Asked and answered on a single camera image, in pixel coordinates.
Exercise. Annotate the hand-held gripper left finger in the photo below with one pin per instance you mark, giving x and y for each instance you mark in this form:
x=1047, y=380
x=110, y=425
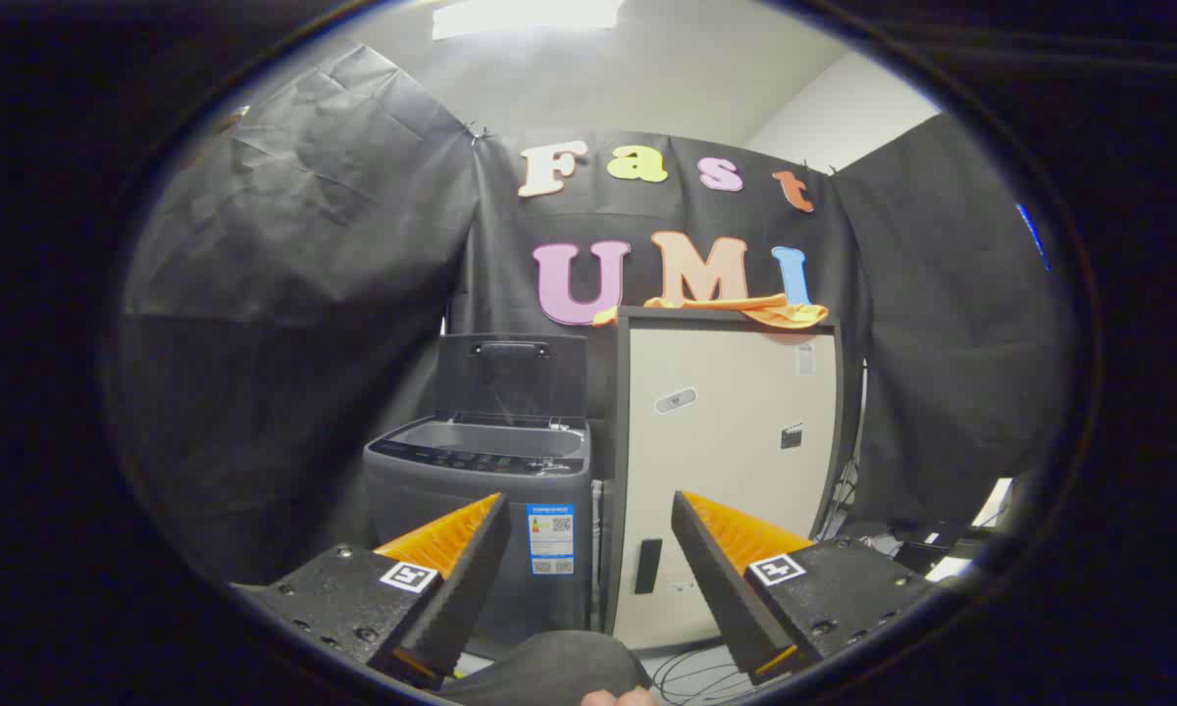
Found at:
x=451, y=598

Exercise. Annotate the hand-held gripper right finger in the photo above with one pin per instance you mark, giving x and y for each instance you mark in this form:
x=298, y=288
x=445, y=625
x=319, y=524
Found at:
x=726, y=588

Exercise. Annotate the grey top-load washing machine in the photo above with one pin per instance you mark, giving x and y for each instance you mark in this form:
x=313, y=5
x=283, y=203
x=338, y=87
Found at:
x=451, y=490

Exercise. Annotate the orange shirt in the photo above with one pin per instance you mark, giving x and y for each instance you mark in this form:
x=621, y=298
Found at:
x=785, y=314

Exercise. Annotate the person's dark trouser leg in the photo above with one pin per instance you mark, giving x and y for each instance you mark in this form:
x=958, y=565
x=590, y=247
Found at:
x=549, y=667

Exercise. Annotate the black box on floor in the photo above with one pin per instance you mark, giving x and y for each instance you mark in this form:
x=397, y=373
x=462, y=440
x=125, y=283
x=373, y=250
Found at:
x=927, y=556

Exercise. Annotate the black backdrop cloth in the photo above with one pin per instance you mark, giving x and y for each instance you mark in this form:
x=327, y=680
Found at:
x=304, y=343

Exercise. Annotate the ceiling light panel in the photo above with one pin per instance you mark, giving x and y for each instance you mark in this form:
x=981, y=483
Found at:
x=525, y=15

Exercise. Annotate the beige cabinet with dark frame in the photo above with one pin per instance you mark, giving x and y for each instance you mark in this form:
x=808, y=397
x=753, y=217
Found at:
x=726, y=441

